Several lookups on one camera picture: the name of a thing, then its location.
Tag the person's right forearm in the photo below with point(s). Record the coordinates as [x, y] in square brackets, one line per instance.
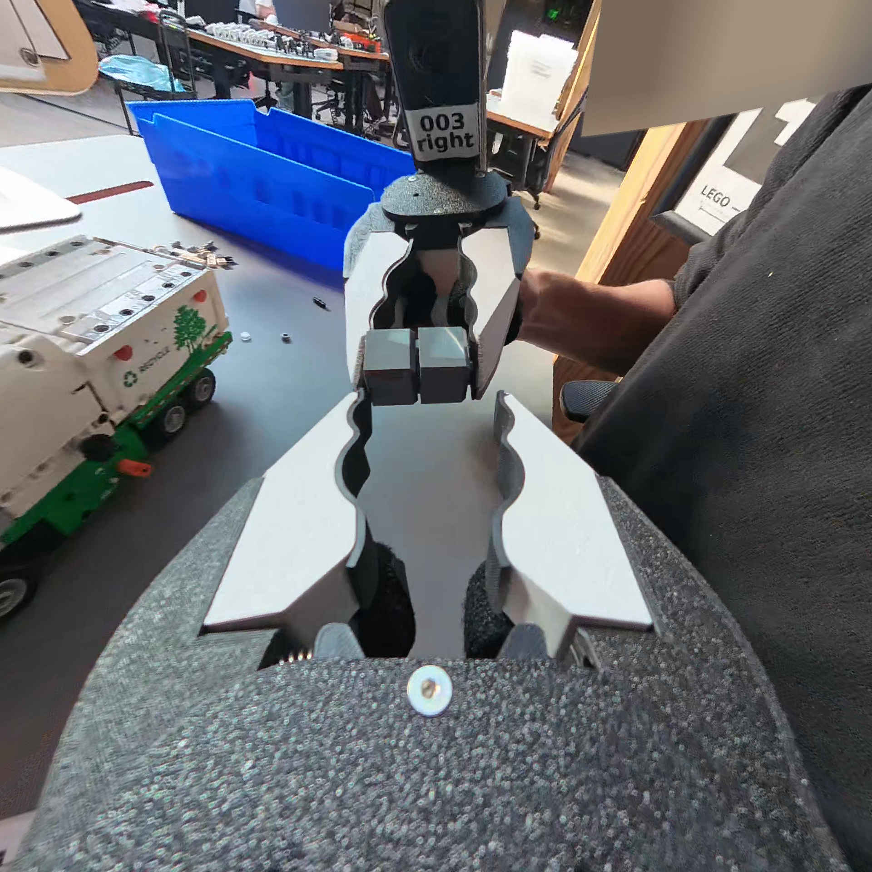
[599, 320]

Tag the wooden partition panel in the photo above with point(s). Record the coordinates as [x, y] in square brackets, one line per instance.
[633, 204]

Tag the white stand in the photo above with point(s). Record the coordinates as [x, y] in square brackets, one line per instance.
[27, 204]

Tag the black chair armrest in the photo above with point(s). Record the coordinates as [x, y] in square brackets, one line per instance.
[589, 398]

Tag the framed tag sign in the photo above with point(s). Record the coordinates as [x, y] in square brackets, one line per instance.
[736, 177]

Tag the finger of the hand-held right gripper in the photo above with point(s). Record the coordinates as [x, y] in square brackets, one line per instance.
[497, 293]
[361, 300]

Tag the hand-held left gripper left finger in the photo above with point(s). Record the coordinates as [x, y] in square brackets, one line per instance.
[293, 538]

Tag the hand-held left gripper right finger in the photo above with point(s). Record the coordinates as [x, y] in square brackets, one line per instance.
[572, 538]

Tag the wooden board with instruction sheet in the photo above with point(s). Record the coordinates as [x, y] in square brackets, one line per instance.
[61, 61]

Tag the white storage box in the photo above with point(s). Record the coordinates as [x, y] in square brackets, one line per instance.
[538, 68]

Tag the pile of small lego pieces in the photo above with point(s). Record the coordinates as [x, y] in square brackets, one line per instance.
[201, 255]

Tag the white lego garbage truck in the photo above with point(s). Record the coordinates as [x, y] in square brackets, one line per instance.
[82, 340]

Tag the teal cloth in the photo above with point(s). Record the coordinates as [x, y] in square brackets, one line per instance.
[140, 71]

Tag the blue plastic bin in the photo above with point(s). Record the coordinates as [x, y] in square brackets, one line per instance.
[272, 184]

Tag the background work table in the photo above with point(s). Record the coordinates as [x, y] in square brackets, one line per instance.
[286, 54]

